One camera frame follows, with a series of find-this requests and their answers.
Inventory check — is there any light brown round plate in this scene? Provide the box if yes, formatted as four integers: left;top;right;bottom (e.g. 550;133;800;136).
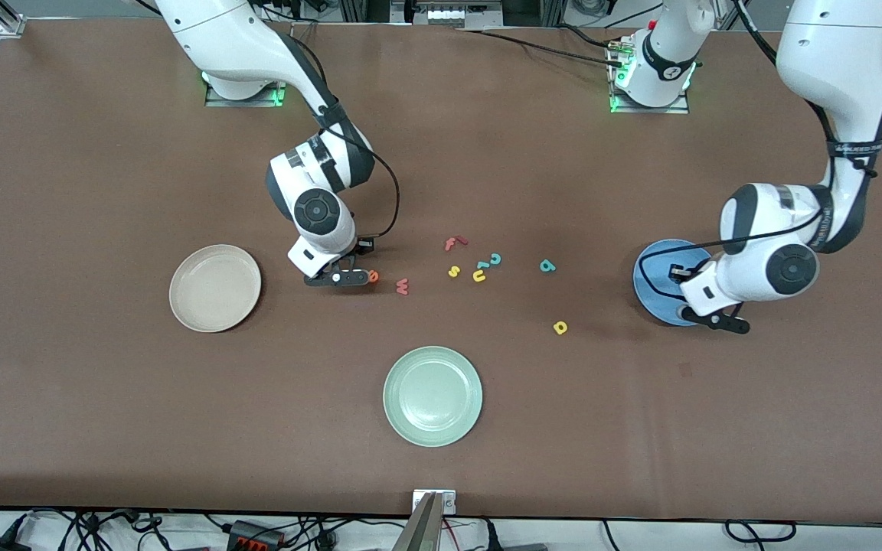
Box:
169;244;263;334

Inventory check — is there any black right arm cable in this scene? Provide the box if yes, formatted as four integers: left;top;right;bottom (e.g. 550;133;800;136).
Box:
257;0;402;240

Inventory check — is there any short black table cable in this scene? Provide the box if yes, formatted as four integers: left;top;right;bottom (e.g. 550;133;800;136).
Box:
556;23;614;51

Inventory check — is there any pale green round plate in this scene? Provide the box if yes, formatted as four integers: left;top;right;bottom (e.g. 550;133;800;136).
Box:
383;346;484;448

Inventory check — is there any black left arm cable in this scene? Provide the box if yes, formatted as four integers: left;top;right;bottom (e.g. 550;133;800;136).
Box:
635;0;882;308

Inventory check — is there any long black table cable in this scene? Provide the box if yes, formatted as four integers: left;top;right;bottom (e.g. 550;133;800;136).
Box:
456;28;627;70

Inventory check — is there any black looped floor cable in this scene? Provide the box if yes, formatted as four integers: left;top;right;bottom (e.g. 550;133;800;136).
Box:
723;520;799;545

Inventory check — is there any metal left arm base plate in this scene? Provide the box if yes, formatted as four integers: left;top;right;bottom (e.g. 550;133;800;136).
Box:
608;34;691;116

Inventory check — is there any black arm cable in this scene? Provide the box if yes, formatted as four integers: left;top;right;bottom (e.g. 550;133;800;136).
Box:
257;0;402;240
635;0;882;308

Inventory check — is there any black orange power strip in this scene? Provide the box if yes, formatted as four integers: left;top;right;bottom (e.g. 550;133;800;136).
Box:
227;520;286;549

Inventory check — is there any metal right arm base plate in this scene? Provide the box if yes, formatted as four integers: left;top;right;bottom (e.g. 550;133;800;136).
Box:
204;73;286;108

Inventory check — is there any white pole bracket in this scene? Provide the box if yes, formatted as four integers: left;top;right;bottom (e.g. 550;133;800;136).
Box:
413;490;457;515

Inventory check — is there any blue round plate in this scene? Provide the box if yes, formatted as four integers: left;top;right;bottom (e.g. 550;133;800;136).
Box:
633;240;717;328

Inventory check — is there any grey camera pole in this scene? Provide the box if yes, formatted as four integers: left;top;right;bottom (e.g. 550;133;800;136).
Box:
393;492;443;551

